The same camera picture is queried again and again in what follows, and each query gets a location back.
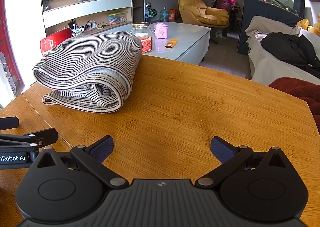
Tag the white coffee table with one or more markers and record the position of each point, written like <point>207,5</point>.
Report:
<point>184,42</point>

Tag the yellow plush toy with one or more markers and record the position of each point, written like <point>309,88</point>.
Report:
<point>304,24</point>

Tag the white tv shelf unit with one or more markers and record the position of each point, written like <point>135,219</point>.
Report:
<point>61,12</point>

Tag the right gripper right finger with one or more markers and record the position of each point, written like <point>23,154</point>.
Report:
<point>231,158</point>

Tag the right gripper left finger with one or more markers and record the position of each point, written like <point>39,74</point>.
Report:
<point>91,158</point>

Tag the striped grey white sweater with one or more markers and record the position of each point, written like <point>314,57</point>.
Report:
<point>91,73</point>

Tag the green ball toy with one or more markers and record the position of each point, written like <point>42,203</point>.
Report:
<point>149,12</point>

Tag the blue water bottle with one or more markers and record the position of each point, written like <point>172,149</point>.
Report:
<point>164,15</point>

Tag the yellow armchair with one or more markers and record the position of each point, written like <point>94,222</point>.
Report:
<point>196,12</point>

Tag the glass candy jar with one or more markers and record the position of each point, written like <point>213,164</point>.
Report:
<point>143,36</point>

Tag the dark red fleece jacket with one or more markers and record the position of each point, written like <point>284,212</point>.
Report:
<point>306,91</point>

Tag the black jacket on sofa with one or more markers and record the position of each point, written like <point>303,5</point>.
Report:
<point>294,50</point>

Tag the beige blanket on sofa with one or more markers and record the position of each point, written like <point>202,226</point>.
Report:
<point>260,24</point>

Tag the orange container on floor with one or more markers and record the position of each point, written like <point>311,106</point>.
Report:
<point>173,15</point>

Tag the plastic box with toys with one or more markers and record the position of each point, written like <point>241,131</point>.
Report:
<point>117,18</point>

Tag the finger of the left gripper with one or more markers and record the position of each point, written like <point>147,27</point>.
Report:
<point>8,123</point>
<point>42,138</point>

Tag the orange small packet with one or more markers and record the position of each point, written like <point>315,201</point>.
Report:
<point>171,43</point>

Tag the pink small box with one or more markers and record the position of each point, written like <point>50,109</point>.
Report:
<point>161,30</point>

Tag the colourful plush doll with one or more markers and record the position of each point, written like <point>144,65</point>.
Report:
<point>316,28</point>

